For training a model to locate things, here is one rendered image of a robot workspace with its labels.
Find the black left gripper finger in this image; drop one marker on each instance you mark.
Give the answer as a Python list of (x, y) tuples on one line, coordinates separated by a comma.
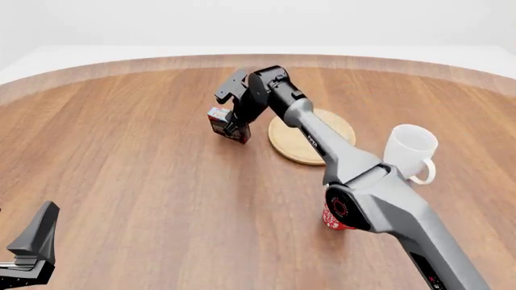
[(37, 234)]

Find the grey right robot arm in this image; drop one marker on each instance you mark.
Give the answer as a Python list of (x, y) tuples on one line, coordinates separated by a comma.
[(363, 163)]

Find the chocolate pudding box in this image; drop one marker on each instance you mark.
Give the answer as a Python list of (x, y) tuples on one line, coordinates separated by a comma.
[(219, 121)]

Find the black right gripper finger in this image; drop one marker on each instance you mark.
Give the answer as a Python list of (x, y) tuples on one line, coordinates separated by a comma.
[(232, 128)]

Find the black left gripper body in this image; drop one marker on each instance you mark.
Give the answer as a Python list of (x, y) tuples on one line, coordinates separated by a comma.
[(28, 272)]

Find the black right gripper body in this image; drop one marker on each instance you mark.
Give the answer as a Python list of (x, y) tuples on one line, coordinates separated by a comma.
[(248, 110)]

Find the round wooden plate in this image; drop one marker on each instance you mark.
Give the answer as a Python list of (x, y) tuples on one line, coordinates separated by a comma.
[(291, 142)]

